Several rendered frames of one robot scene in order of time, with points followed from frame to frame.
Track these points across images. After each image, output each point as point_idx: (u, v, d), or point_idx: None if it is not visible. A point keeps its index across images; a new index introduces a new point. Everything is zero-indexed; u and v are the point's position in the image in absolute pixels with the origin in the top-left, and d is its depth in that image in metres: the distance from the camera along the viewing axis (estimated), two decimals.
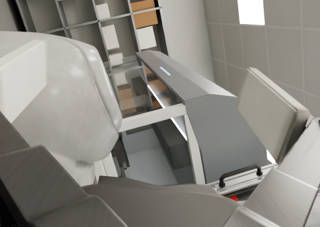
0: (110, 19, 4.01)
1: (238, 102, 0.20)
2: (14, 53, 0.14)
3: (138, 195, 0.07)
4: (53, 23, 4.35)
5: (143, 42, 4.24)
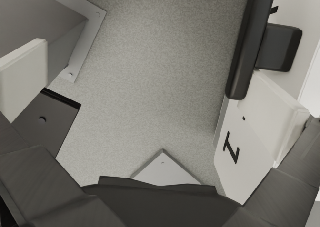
0: None
1: (239, 102, 0.20)
2: (14, 53, 0.14)
3: (138, 195, 0.07)
4: None
5: None
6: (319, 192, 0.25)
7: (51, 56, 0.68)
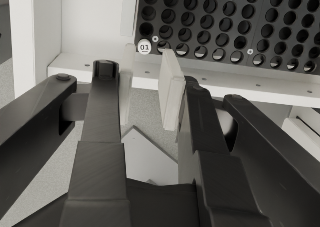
0: None
1: (158, 81, 0.21)
2: (127, 56, 0.17)
3: (138, 195, 0.07)
4: None
5: None
6: None
7: (6, 21, 0.72)
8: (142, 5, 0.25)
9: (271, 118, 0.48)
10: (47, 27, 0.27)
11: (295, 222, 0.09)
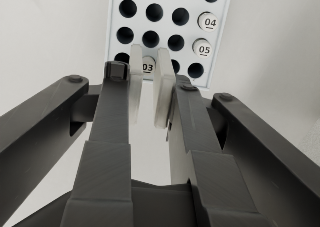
0: None
1: (153, 80, 0.21)
2: (135, 57, 0.17)
3: (138, 195, 0.07)
4: None
5: None
6: None
7: None
8: None
9: None
10: None
11: (288, 221, 0.09)
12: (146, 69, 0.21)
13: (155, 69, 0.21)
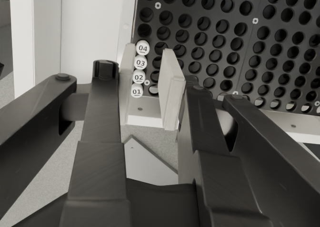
0: None
1: (158, 81, 0.21)
2: (127, 56, 0.17)
3: (138, 195, 0.07)
4: None
5: None
6: None
7: (8, 39, 0.74)
8: (135, 54, 0.28)
9: None
10: (47, 71, 0.29)
11: (295, 222, 0.09)
12: (139, 64, 0.27)
13: (146, 65, 0.27)
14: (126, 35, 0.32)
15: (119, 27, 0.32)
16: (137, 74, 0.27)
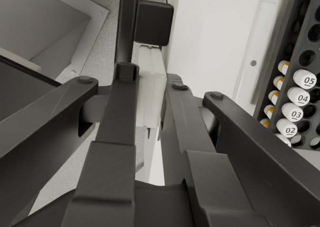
0: None
1: None
2: (144, 58, 0.17)
3: (138, 195, 0.07)
4: None
5: None
6: None
7: (55, 54, 0.70)
8: (284, 102, 0.23)
9: None
10: None
11: (282, 219, 0.09)
12: (294, 116, 0.22)
13: (302, 117, 0.23)
14: (252, 73, 0.28)
15: (245, 64, 0.27)
16: (289, 127, 0.23)
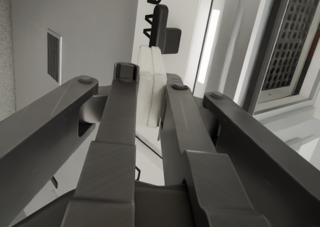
0: None
1: None
2: (144, 58, 0.17)
3: (138, 195, 0.07)
4: None
5: None
6: None
7: None
8: None
9: None
10: None
11: (282, 219, 0.09)
12: None
13: None
14: None
15: None
16: None
